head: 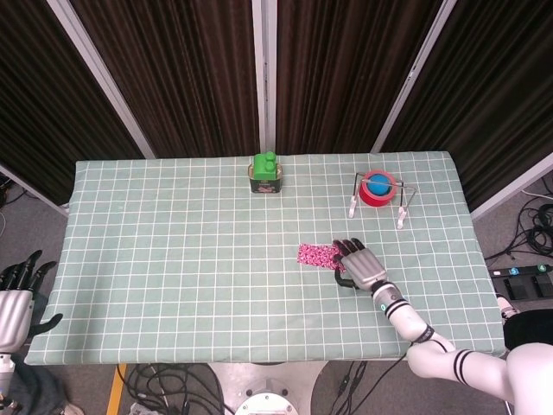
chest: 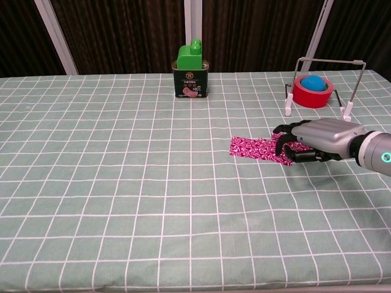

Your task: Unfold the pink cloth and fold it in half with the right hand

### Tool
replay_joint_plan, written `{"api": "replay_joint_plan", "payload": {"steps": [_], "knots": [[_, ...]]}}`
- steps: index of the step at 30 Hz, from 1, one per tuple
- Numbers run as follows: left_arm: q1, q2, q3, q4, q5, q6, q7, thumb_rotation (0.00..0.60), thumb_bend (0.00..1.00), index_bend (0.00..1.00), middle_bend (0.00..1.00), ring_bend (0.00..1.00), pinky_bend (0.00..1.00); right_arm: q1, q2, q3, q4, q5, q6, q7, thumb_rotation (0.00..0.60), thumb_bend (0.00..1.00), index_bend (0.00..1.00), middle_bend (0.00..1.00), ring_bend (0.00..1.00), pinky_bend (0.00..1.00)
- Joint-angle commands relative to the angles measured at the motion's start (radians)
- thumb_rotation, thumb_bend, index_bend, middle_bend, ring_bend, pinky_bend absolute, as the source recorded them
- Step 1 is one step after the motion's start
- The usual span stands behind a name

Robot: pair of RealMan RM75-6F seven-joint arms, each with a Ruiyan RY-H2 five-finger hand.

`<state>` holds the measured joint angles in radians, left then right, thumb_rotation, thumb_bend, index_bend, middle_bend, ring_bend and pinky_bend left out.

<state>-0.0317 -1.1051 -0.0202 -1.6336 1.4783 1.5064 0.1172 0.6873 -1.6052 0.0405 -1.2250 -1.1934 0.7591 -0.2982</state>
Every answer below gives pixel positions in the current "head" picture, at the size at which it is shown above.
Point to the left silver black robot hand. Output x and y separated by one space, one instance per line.
13 311

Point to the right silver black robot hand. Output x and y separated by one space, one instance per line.
363 268

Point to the pink patterned cloth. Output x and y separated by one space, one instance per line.
313 255

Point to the black shoulder cover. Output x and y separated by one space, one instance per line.
529 328

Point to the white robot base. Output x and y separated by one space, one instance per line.
268 380

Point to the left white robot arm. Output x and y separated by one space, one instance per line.
4 372

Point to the red tape roll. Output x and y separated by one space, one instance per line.
376 199

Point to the blue ball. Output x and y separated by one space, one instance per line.
378 181

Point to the dark green tin can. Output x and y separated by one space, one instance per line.
265 188

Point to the yellow floor tape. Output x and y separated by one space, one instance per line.
116 389

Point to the green toy building block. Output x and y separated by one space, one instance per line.
261 166

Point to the black foot pedal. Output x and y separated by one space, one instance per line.
543 286
517 287

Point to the green checked tablecloth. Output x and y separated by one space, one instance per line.
194 259

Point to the dark brown curtain panel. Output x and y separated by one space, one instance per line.
497 86
345 65
43 86
173 65

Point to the white frame rail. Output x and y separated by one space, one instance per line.
34 190
512 187

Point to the white frame post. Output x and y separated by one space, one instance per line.
410 73
99 73
264 65

